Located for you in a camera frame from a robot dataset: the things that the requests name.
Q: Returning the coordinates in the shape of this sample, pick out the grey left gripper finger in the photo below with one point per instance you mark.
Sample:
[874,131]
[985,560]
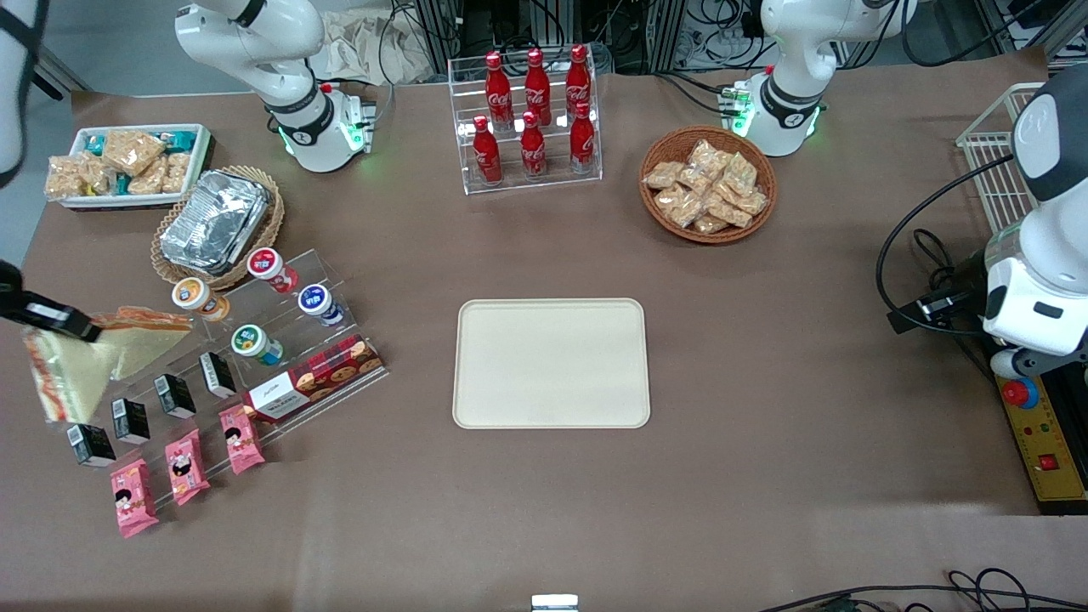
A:
[1007,364]

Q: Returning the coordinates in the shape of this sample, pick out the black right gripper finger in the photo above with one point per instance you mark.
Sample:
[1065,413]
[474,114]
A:
[64,321]

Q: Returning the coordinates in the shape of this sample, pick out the triangle sandwich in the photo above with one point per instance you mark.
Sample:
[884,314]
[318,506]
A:
[72,378]
[149,340]

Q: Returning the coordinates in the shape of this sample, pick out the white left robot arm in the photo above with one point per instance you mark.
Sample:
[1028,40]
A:
[790,51]

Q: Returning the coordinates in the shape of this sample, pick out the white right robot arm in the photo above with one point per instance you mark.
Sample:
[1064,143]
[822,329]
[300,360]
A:
[255,42]

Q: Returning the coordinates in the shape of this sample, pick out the beige rectangular tray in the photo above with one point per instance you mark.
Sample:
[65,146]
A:
[551,364]

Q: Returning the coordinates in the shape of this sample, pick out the red emergency stop button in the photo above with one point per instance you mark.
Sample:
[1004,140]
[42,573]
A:
[1020,393]

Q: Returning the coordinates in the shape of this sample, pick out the yellow control box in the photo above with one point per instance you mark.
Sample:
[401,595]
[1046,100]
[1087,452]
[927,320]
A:
[1050,459]

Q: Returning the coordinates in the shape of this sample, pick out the small black carton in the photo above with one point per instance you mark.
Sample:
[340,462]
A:
[218,374]
[90,444]
[131,420]
[175,396]

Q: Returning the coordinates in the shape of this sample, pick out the clear wrapped granola packet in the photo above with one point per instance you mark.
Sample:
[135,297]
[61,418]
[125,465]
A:
[63,177]
[97,174]
[133,151]
[177,172]
[148,178]

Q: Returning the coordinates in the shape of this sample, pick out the orange lid yogurt cup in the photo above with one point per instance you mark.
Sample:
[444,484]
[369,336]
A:
[197,297]

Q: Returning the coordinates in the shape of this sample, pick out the stacked aluminium foil containers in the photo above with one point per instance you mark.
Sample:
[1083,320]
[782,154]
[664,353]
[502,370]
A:
[214,223]

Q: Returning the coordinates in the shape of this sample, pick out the green lid yogurt cup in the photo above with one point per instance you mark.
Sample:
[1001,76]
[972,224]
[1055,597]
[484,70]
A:
[253,343]

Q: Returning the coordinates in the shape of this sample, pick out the pink snack pack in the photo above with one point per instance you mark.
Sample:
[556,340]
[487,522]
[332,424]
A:
[133,500]
[187,467]
[241,439]

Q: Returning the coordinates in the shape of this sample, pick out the red lid yogurt cup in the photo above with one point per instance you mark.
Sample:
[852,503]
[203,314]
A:
[270,267]

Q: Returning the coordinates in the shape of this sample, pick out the teal snack packet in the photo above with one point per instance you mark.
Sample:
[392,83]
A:
[177,139]

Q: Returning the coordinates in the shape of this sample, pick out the white rectangular plastic bin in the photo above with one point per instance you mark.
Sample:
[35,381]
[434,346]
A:
[200,153]

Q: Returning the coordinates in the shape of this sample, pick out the grey metal bar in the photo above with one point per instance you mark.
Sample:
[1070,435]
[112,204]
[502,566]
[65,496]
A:
[64,72]

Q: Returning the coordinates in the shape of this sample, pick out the clear acrylic tiered stand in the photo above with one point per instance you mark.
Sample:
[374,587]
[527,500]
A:
[293,365]

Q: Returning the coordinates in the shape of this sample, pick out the oval brown wicker basket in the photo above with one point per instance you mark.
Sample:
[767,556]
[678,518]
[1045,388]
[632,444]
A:
[274,217]

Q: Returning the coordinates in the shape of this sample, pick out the blue lid yogurt cup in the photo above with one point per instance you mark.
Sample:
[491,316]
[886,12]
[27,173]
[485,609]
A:
[318,303]

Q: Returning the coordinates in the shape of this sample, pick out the red cookie box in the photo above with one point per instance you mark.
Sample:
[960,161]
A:
[314,378]

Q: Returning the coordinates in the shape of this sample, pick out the clear wrapped rice cracker packet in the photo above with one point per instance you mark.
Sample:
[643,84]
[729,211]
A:
[711,224]
[751,202]
[729,212]
[678,206]
[663,175]
[740,174]
[705,157]

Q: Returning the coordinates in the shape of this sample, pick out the round brown wicker basket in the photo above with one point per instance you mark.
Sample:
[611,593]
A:
[659,212]

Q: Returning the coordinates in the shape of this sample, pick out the crumpled beige cloth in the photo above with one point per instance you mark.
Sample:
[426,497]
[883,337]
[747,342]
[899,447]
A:
[365,47]

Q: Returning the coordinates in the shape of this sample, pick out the red cola bottle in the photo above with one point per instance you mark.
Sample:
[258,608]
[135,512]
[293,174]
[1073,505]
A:
[533,151]
[487,157]
[537,89]
[498,93]
[582,143]
[578,81]

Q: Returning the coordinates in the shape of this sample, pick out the clear acrylic bottle rack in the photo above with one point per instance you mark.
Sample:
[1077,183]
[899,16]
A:
[476,102]

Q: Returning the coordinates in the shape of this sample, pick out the small silver metal block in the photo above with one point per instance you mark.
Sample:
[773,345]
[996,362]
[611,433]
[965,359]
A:
[554,603]

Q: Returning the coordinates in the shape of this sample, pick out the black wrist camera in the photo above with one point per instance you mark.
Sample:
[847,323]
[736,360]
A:
[935,308]

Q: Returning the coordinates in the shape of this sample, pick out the aluminium frame rack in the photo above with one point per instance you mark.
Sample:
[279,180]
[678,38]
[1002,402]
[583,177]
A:
[646,25]

